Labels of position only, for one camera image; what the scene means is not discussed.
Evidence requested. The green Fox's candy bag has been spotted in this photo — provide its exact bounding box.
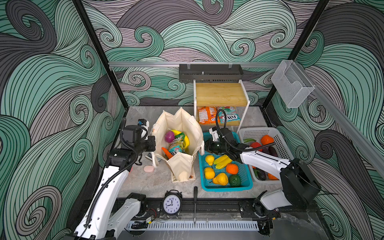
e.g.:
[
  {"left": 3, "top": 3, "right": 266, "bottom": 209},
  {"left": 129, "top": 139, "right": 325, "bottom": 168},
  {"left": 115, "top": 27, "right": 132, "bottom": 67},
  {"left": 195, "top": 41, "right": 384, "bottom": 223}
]
[{"left": 217, "top": 107, "right": 241, "bottom": 123}]

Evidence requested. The clear plastic wall holder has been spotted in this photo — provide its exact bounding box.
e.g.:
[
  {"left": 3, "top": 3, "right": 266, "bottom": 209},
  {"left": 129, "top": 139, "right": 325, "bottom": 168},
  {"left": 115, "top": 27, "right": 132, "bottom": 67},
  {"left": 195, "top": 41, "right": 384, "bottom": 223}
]
[{"left": 271, "top": 60, "right": 315, "bottom": 109}]

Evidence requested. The orange Fox's candy bag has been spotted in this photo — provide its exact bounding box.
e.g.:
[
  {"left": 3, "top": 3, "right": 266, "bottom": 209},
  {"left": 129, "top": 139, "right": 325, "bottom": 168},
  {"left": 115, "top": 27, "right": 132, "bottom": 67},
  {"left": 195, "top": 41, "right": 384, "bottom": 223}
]
[{"left": 198, "top": 107, "right": 217, "bottom": 125}]

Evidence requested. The orange tangerine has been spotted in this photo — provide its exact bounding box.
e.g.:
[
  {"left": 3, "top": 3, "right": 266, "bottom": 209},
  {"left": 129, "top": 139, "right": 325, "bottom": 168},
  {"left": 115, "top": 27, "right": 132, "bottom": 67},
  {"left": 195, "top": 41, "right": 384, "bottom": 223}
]
[{"left": 226, "top": 164, "right": 239, "bottom": 175}]

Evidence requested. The red green candy bag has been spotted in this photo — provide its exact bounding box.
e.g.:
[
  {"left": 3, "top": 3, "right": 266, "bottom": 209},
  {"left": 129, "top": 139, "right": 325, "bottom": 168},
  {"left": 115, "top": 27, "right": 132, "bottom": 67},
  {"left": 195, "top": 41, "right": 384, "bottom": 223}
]
[{"left": 168, "top": 144, "right": 185, "bottom": 155}]

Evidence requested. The cream canvas grocery bag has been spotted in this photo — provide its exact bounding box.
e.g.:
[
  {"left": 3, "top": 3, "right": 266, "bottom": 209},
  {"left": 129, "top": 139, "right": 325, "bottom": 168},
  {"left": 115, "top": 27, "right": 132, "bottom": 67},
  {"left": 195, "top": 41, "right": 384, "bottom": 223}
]
[{"left": 151, "top": 108, "right": 204, "bottom": 182}]

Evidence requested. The pink round sponge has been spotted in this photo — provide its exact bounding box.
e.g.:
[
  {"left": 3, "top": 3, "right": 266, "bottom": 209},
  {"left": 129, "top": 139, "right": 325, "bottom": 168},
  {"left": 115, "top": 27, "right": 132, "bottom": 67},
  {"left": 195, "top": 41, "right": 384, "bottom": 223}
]
[{"left": 143, "top": 165, "right": 155, "bottom": 173}]

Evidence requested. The yellow pear front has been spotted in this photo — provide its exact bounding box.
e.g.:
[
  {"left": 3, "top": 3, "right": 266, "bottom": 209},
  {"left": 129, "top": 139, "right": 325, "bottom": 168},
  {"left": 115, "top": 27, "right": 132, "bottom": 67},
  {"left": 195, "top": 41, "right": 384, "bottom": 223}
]
[{"left": 212, "top": 173, "right": 229, "bottom": 186}]

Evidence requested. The small yellow banana bunch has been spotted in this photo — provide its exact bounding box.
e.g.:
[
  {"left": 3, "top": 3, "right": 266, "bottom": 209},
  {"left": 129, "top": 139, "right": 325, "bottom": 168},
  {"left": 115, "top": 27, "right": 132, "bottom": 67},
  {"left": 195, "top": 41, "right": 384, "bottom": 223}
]
[{"left": 214, "top": 155, "right": 233, "bottom": 170}]

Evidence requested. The yellow lemon middle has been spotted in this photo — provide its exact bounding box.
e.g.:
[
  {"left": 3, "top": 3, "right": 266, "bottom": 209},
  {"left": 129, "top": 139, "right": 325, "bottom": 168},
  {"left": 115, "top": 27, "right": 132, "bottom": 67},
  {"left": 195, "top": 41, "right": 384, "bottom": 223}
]
[{"left": 205, "top": 155, "right": 215, "bottom": 166}]

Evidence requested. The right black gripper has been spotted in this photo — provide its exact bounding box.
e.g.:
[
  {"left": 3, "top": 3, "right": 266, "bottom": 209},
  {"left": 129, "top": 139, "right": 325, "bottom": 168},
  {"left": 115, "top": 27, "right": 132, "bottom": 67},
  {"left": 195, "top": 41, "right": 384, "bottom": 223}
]
[{"left": 198, "top": 138, "right": 230, "bottom": 155}]

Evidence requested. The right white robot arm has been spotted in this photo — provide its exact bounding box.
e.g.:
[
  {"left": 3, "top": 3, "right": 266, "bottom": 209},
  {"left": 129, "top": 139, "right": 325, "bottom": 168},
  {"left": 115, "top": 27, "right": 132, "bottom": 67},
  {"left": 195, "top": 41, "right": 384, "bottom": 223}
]
[{"left": 205, "top": 127, "right": 321, "bottom": 216}]

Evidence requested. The orange carrot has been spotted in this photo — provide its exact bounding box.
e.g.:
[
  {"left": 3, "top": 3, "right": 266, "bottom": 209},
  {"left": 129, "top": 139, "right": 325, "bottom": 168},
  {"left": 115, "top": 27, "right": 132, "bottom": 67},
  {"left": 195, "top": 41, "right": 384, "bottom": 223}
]
[{"left": 162, "top": 147, "right": 173, "bottom": 159}]

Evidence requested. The white plastic vegetable basket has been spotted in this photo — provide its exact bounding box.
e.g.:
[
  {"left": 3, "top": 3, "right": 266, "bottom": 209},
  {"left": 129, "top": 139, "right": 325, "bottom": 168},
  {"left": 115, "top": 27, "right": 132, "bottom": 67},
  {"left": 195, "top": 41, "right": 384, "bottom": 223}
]
[{"left": 238, "top": 127, "right": 296, "bottom": 184}]

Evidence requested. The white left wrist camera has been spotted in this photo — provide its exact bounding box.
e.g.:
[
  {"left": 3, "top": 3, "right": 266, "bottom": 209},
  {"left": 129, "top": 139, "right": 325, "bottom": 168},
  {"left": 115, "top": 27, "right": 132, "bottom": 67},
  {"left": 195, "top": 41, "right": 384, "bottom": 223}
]
[{"left": 138, "top": 119, "right": 150, "bottom": 130}]

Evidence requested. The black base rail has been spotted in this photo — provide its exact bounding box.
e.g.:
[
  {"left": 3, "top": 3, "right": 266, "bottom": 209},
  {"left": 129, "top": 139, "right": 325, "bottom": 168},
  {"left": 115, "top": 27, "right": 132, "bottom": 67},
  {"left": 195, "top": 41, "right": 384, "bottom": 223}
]
[{"left": 80, "top": 197, "right": 319, "bottom": 221}]

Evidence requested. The dark green cucumber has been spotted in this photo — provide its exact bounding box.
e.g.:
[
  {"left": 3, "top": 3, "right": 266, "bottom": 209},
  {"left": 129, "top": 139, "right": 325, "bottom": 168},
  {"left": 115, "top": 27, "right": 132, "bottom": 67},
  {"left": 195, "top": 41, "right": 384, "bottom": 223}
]
[{"left": 253, "top": 169, "right": 267, "bottom": 181}]

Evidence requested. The orange bell pepper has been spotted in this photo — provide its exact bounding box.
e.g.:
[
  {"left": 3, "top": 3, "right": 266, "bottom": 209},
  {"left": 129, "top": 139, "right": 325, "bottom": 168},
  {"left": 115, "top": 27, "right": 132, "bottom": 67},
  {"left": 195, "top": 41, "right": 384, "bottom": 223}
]
[{"left": 261, "top": 135, "right": 275, "bottom": 146}]

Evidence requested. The yellow green candy bag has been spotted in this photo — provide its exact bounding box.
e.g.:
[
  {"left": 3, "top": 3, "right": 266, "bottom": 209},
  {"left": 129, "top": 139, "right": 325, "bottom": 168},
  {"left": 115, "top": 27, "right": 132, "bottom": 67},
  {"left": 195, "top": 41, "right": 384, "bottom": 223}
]
[{"left": 173, "top": 132, "right": 186, "bottom": 148}]

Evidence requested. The white grey stapler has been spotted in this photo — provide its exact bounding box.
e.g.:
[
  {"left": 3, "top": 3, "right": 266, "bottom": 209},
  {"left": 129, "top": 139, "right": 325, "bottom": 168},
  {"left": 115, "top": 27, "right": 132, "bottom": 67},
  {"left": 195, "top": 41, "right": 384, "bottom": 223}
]
[{"left": 145, "top": 153, "right": 154, "bottom": 161}]

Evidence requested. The white wooden two-tier shelf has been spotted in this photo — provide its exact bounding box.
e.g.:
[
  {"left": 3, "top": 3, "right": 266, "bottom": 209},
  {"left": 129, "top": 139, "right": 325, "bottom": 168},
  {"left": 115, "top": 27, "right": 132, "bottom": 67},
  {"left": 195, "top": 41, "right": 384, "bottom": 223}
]
[{"left": 193, "top": 80, "right": 250, "bottom": 132}]

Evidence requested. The black metal wall tray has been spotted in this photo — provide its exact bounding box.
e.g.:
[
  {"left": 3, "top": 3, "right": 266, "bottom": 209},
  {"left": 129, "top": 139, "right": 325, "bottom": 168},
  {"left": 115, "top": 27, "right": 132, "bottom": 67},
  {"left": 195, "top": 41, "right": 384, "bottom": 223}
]
[{"left": 179, "top": 64, "right": 244, "bottom": 83}]

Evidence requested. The black alarm clock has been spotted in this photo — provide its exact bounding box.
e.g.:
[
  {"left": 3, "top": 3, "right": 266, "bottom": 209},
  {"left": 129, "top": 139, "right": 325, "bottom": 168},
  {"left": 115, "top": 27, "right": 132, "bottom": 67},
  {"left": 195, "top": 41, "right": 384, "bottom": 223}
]
[{"left": 161, "top": 190, "right": 183, "bottom": 216}]

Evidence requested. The large yellow banana bunch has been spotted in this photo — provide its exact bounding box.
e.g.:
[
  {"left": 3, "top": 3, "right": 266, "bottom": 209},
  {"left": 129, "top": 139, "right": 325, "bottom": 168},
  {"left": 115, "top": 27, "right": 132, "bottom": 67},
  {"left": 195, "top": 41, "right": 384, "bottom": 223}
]
[{"left": 171, "top": 130, "right": 190, "bottom": 149}]

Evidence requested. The orange mini pumpkin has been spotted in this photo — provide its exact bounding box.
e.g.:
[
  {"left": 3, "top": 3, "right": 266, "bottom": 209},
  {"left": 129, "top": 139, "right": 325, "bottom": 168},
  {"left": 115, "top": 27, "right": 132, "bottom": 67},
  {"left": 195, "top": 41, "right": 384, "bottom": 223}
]
[{"left": 268, "top": 173, "right": 279, "bottom": 181}]

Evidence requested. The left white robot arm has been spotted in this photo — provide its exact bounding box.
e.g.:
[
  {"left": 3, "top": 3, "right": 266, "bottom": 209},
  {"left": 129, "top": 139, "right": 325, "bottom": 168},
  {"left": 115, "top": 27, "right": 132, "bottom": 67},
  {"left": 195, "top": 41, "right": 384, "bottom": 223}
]
[{"left": 64, "top": 119, "right": 156, "bottom": 240}]

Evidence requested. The red tomato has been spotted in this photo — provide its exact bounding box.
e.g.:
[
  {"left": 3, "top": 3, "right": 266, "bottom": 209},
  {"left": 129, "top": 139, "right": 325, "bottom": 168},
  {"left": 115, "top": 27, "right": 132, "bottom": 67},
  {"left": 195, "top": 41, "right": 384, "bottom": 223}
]
[{"left": 250, "top": 142, "right": 262, "bottom": 148}]

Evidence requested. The green avocado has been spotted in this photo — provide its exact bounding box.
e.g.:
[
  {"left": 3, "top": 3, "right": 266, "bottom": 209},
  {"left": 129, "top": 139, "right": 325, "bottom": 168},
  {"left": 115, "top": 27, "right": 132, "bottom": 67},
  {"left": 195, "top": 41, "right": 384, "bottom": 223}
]
[{"left": 229, "top": 175, "right": 242, "bottom": 188}]

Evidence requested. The black handled screwdriver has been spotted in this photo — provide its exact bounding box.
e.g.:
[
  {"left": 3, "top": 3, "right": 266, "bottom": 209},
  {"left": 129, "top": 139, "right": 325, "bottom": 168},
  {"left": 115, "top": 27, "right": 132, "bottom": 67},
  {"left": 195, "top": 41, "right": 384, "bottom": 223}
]
[{"left": 194, "top": 186, "right": 198, "bottom": 226}]

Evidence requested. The purple eggplant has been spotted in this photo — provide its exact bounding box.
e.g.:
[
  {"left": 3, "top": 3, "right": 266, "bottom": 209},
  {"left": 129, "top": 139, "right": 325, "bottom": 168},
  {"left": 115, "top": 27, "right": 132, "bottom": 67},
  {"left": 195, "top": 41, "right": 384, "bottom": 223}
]
[{"left": 268, "top": 146, "right": 279, "bottom": 158}]

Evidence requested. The white slotted cable duct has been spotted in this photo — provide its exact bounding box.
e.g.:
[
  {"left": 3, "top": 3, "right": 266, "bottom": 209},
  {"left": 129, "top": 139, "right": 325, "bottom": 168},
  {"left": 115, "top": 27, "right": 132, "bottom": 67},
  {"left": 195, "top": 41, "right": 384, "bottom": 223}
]
[{"left": 139, "top": 221, "right": 259, "bottom": 232}]

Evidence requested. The purple onion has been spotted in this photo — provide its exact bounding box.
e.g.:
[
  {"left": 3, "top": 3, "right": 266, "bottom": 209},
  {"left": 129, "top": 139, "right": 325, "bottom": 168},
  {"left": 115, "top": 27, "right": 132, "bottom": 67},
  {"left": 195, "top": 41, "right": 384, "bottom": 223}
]
[{"left": 164, "top": 131, "right": 175, "bottom": 143}]

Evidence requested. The yellow orange bottom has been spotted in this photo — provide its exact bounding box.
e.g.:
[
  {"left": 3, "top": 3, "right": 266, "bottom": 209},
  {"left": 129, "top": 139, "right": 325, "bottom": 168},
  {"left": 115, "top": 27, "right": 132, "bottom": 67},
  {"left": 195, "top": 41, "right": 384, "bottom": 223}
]
[{"left": 204, "top": 168, "right": 216, "bottom": 180}]

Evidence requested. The teal plastic fruit basket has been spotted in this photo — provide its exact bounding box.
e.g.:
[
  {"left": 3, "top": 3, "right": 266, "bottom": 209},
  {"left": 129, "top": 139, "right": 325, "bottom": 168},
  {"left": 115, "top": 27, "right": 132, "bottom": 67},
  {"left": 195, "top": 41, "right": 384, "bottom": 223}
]
[{"left": 198, "top": 151, "right": 253, "bottom": 193}]

